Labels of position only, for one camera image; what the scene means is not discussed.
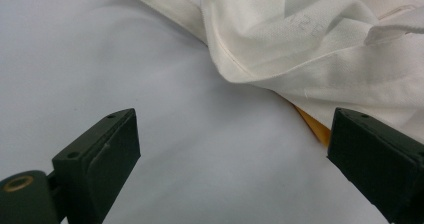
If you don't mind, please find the white table mat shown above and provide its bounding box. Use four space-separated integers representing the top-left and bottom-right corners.
0 0 394 224

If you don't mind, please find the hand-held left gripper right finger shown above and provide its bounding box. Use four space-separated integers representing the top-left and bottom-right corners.
326 106 424 224

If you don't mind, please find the white printed tote bag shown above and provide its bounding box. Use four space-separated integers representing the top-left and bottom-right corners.
115 0 424 148

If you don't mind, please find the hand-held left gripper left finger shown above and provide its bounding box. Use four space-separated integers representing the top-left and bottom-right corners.
51 107 142 224

